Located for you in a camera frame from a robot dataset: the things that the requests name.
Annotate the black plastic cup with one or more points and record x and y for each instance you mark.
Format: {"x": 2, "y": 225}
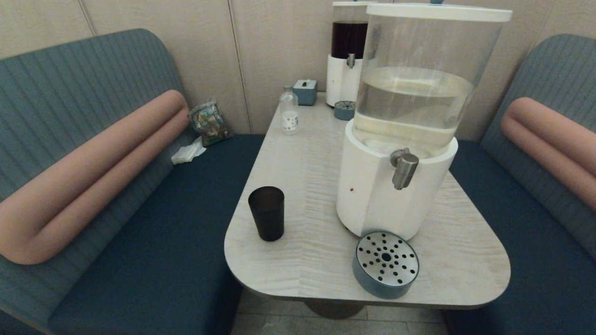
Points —
{"x": 266, "y": 214}

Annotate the water dispenser metal tap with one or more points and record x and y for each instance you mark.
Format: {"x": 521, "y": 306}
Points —
{"x": 404, "y": 170}

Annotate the clear plastic water bottle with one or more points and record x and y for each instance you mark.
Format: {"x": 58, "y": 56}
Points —
{"x": 289, "y": 116}

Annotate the round perforated metal drip tray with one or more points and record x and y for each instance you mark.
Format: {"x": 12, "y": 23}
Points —
{"x": 344, "y": 111}
{"x": 386, "y": 260}

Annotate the blue tissue box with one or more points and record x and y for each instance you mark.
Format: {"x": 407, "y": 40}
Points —
{"x": 305, "y": 93}

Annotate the clear water dispenser white base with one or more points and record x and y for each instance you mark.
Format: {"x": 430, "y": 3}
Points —
{"x": 372, "y": 195}

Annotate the green snack bag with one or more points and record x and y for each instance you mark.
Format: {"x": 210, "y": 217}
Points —
{"x": 209, "y": 123}

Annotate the crumpled white tissue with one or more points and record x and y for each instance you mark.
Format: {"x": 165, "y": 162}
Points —
{"x": 187, "y": 153}

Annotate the dark drink dispenser tap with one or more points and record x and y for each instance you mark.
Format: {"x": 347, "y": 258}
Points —
{"x": 351, "y": 60}

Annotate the teal upholstered bench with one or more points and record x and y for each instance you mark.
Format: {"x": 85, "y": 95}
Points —
{"x": 535, "y": 256}
{"x": 163, "y": 232}

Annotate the dark drink dispenser white lid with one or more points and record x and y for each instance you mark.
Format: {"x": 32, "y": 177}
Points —
{"x": 347, "y": 3}

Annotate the water dispenser white lid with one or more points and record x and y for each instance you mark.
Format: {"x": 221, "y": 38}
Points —
{"x": 437, "y": 11}

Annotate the table pedestal base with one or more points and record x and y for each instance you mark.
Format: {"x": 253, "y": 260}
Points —
{"x": 334, "y": 309}

